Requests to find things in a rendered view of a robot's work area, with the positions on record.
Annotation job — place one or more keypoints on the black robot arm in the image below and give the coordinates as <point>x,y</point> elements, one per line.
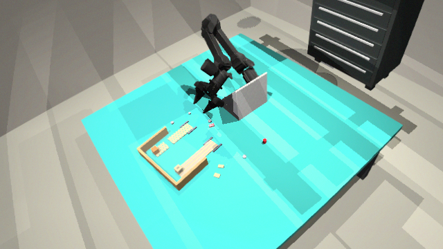
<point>211,32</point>

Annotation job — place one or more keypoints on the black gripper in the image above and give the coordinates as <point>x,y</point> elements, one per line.
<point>215,101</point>

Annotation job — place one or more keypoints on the cream strip with teal polka dots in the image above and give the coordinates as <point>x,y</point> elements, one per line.
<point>184,130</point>

